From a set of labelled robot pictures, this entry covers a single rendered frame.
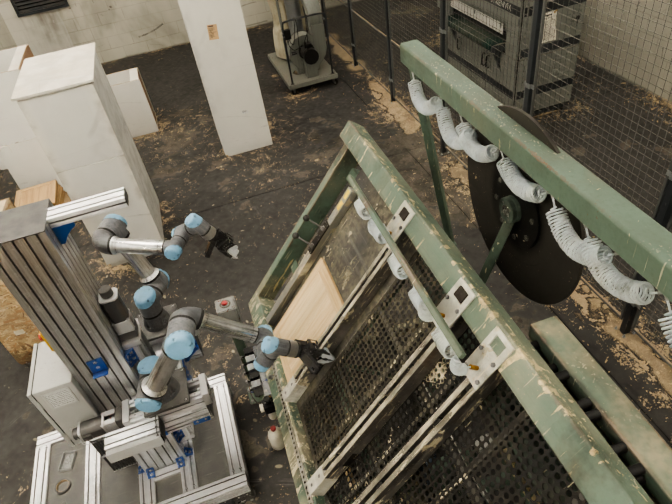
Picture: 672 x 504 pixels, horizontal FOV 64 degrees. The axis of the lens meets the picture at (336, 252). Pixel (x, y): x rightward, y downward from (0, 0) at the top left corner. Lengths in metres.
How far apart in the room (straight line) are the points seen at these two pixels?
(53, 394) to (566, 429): 2.28
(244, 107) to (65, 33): 4.92
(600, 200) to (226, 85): 5.07
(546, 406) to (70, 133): 4.09
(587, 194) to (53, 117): 3.97
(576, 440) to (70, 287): 2.02
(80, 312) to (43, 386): 0.48
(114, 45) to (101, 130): 5.98
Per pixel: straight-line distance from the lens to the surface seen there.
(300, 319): 2.89
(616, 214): 1.69
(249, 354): 3.26
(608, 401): 1.75
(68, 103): 4.73
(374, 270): 2.34
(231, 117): 6.45
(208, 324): 2.45
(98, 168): 4.96
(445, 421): 1.92
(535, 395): 1.66
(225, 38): 6.15
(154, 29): 10.63
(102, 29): 10.64
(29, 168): 6.94
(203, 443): 3.67
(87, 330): 2.74
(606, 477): 1.56
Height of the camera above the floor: 3.20
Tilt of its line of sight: 41 degrees down
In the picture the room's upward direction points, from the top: 10 degrees counter-clockwise
